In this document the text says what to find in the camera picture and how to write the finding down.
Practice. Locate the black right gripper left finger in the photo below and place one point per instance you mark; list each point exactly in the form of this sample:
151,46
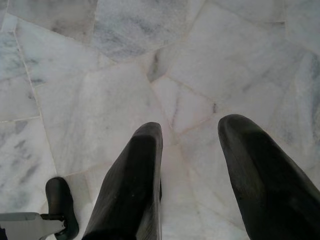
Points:
130,187

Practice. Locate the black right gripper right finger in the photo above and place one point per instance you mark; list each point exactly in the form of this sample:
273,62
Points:
270,190

